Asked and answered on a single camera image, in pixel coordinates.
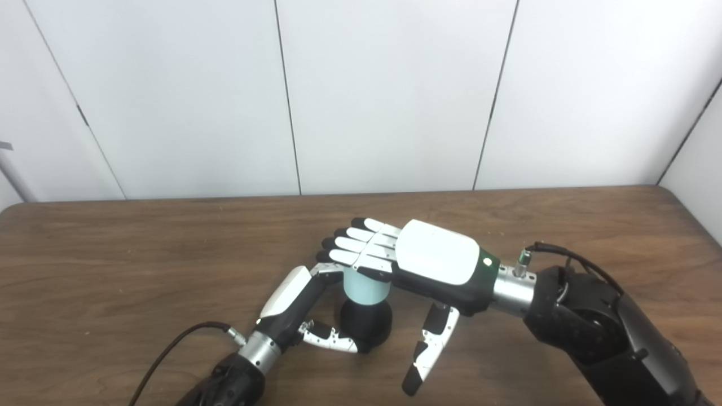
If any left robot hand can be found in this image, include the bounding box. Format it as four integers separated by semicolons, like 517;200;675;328
257;263;360;354

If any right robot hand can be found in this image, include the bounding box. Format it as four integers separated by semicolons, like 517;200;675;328
316;218;500;396

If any black funnel-shaped nozzle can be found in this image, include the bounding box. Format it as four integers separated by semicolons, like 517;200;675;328
340;299;393;354

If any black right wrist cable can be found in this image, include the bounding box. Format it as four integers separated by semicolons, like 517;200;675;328
516;241;624;297

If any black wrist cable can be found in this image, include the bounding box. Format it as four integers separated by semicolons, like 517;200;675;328
516;241;624;297
129;321;247;406

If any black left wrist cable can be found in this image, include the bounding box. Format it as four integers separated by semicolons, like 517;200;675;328
129;321;247;406

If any light blue cylinder cup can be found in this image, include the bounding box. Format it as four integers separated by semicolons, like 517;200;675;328
342;267;391;305

